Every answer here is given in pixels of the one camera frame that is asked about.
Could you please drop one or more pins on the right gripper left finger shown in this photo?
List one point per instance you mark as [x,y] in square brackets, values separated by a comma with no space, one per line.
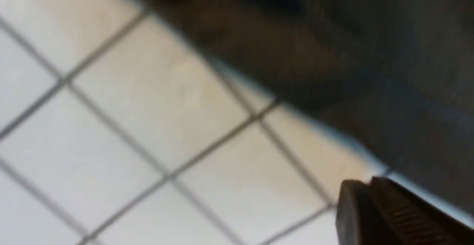
[358,221]

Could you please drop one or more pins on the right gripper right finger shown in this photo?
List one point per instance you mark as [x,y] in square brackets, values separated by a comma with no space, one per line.
[415,221]

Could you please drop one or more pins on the gray long-sleeve top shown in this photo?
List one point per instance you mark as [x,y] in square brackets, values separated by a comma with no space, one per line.
[396,75]

